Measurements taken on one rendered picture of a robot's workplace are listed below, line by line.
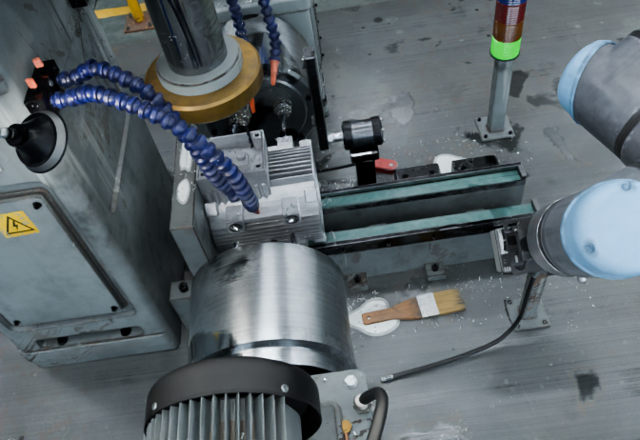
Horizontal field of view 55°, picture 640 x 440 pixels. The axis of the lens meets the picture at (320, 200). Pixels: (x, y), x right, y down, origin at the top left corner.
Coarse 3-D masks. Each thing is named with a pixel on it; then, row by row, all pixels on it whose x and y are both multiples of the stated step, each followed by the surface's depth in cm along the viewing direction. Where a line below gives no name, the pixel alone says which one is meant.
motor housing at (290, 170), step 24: (288, 168) 110; (312, 168) 111; (288, 192) 110; (216, 216) 111; (264, 216) 109; (312, 216) 110; (216, 240) 112; (240, 240) 112; (264, 240) 113; (288, 240) 115
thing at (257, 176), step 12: (252, 132) 111; (216, 144) 113; (228, 144) 113; (240, 144) 113; (264, 144) 110; (228, 156) 110; (240, 156) 109; (252, 156) 112; (264, 156) 107; (240, 168) 109; (252, 168) 110; (264, 168) 105; (204, 180) 106; (252, 180) 107; (264, 180) 107; (204, 192) 108; (216, 192) 108; (264, 192) 109
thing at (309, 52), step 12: (312, 48) 108; (312, 60) 107; (312, 72) 109; (312, 84) 112; (312, 96) 114; (312, 108) 117; (312, 120) 121; (324, 120) 120; (324, 132) 123; (324, 144) 126
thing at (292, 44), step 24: (264, 24) 130; (288, 24) 136; (264, 48) 124; (288, 48) 127; (264, 72) 121; (288, 72) 123; (264, 96) 126; (288, 96) 127; (264, 120) 131; (288, 120) 132
